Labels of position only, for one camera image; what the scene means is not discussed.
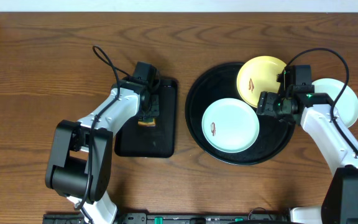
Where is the yellow green sponge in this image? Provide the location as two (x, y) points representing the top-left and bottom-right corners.
(138, 118), (156, 127)

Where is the mint plate with red stain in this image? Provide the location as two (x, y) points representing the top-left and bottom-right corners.
(312, 78), (358, 128)

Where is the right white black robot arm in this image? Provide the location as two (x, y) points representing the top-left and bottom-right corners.
(257, 91), (358, 223)

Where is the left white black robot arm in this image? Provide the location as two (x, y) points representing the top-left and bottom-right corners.
(45, 81), (153, 223)

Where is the black rectangular tray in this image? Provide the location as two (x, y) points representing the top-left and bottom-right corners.
(114, 79), (178, 158)

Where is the black round tray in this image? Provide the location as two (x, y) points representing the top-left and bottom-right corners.
(185, 62), (295, 166)

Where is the yellow plate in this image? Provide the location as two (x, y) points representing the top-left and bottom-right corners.
(236, 56), (286, 108)

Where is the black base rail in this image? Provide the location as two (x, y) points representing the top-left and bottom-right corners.
(42, 213), (290, 224)

